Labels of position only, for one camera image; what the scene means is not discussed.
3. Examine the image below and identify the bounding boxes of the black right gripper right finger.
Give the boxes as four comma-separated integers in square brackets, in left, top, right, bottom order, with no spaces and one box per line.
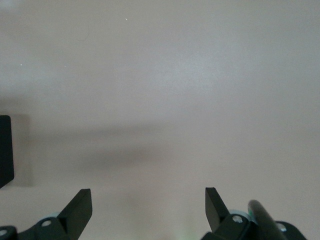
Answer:
[201,186,307,240]

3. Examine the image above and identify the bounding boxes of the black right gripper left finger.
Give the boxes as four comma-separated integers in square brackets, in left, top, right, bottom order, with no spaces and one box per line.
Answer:
[0,188,93,240]

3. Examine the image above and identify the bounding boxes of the black rectangular plastic box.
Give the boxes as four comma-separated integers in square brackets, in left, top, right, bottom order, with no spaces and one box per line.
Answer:
[0,114,15,190]

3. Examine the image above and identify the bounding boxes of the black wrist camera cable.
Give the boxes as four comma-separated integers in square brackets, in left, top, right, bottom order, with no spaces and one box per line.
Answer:
[246,199,287,240]

